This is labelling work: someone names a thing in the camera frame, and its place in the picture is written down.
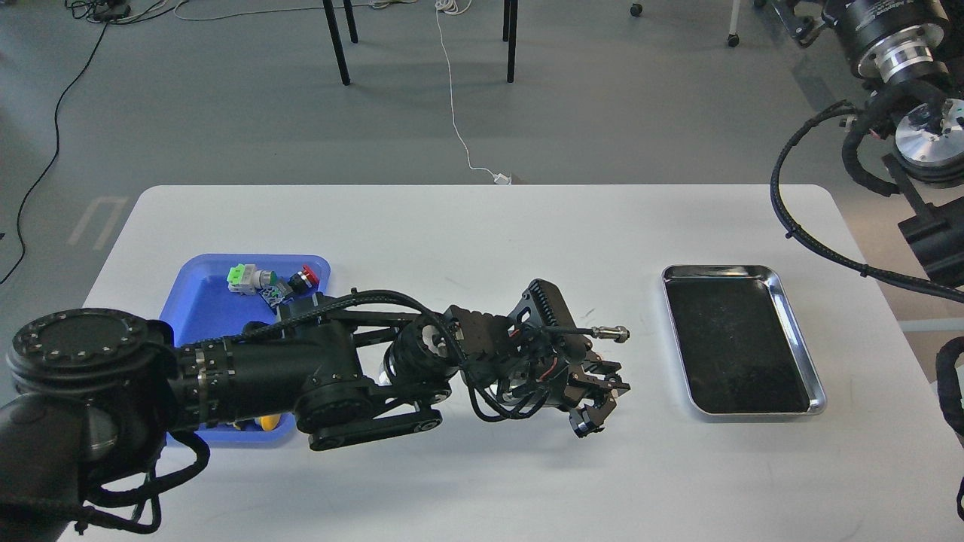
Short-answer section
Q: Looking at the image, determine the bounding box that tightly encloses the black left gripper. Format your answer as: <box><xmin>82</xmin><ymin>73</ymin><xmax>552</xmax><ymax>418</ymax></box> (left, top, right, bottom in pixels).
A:
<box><xmin>497</xmin><ymin>330</ymin><xmax>631</xmax><ymax>438</ymax></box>

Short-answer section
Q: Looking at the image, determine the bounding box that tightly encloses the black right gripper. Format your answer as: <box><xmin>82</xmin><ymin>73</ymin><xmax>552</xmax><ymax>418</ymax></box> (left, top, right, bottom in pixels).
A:
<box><xmin>782</xmin><ymin>1</ymin><xmax>951</xmax><ymax>80</ymax></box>

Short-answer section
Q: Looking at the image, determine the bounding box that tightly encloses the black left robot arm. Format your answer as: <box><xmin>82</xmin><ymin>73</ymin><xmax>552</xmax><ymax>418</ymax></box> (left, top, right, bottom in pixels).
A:
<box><xmin>2</xmin><ymin>280</ymin><xmax>630</xmax><ymax>541</ymax></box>

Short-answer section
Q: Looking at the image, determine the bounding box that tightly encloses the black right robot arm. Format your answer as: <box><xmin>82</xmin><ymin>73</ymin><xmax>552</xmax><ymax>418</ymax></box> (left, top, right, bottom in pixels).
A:
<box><xmin>769</xmin><ymin>1</ymin><xmax>963</xmax><ymax>303</ymax></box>

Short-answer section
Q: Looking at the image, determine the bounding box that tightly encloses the silver metal tray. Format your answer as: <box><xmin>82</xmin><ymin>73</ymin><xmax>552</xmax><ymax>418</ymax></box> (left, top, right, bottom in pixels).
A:
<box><xmin>662</xmin><ymin>264</ymin><xmax>827</xmax><ymax>419</ymax></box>

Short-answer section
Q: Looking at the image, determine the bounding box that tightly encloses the blue plastic tray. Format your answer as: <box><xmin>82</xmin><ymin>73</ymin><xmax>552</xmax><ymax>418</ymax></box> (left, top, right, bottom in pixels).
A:
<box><xmin>160</xmin><ymin>254</ymin><xmax>331</xmax><ymax>447</ymax></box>

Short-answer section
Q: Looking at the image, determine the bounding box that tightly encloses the white chair caster leg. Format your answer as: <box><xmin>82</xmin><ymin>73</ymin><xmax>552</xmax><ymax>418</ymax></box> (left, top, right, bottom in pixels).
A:
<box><xmin>630</xmin><ymin>0</ymin><xmax>769</xmax><ymax>49</ymax></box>

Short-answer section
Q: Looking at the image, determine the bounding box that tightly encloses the black table leg right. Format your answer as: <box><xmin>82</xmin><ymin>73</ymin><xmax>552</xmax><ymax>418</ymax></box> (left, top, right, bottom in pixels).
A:
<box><xmin>502</xmin><ymin>0</ymin><xmax>519</xmax><ymax>84</ymax></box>

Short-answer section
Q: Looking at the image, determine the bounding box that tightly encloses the black table leg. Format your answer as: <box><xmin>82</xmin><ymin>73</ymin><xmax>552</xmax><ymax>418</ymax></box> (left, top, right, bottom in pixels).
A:
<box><xmin>322</xmin><ymin>0</ymin><xmax>358</xmax><ymax>86</ymax></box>
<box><xmin>502</xmin><ymin>0</ymin><xmax>519</xmax><ymax>84</ymax></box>

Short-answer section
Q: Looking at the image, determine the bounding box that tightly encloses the black contact block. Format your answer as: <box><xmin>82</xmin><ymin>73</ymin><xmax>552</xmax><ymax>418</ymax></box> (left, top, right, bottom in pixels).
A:
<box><xmin>258</xmin><ymin>280</ymin><xmax>295</xmax><ymax>311</ymax></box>

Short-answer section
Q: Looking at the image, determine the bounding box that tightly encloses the black table leg left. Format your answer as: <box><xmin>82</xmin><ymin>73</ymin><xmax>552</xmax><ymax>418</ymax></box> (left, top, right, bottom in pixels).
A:
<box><xmin>322</xmin><ymin>0</ymin><xmax>358</xmax><ymax>86</ymax></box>

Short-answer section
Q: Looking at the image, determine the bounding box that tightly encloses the red push button switch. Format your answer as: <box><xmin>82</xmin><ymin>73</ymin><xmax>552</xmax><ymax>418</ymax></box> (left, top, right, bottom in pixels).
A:
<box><xmin>287</xmin><ymin>264</ymin><xmax>320</xmax><ymax>295</ymax></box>

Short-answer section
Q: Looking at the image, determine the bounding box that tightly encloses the yellow push button switch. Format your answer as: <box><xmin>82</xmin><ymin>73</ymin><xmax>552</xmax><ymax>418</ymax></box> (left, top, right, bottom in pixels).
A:
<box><xmin>230</xmin><ymin>414</ymin><xmax>282</xmax><ymax>432</ymax></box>

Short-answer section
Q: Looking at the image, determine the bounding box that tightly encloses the white power cable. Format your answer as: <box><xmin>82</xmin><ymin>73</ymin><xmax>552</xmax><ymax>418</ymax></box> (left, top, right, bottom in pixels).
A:
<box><xmin>435</xmin><ymin>0</ymin><xmax>513</xmax><ymax>186</ymax></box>

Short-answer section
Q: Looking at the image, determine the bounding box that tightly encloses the light green push button switch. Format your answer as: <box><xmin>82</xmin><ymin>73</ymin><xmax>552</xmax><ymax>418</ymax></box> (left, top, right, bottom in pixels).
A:
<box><xmin>226</xmin><ymin>263</ymin><xmax>278</xmax><ymax>295</ymax></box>

